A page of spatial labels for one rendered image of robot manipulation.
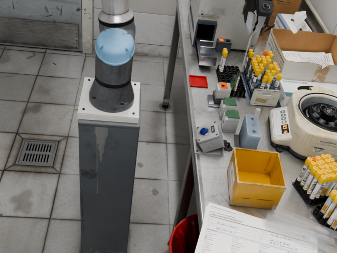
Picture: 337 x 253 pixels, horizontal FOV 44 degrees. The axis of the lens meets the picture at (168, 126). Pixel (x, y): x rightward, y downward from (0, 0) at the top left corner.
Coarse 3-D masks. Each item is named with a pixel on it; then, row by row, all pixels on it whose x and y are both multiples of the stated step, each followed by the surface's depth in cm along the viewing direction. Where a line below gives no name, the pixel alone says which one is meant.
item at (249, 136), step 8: (248, 120) 130; (256, 120) 130; (248, 128) 127; (256, 128) 128; (240, 136) 135; (248, 136) 125; (256, 136) 125; (240, 144) 134; (248, 144) 127; (256, 144) 127
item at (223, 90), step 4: (220, 84) 147; (224, 84) 147; (228, 84) 147; (216, 88) 148; (220, 88) 146; (224, 88) 145; (228, 88) 146; (216, 92) 148; (220, 92) 146; (224, 92) 146; (228, 92) 146; (216, 96) 147; (220, 96) 147; (224, 96) 147; (228, 96) 147
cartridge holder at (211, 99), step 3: (213, 93) 151; (207, 96) 152; (210, 96) 151; (213, 96) 150; (231, 96) 153; (210, 99) 150; (213, 99) 150; (216, 99) 147; (219, 99) 148; (222, 99) 148; (210, 102) 149; (213, 102) 149; (216, 102) 148; (219, 102) 148; (210, 105) 149; (213, 105) 149; (216, 105) 149; (219, 105) 149
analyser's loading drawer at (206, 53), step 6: (198, 36) 178; (204, 36) 179; (210, 36) 179; (198, 42) 174; (204, 42) 170; (210, 42) 170; (198, 48) 171; (204, 48) 167; (210, 48) 167; (198, 54) 168; (204, 54) 168; (210, 54) 168; (204, 60) 164; (210, 60) 164; (216, 60) 164
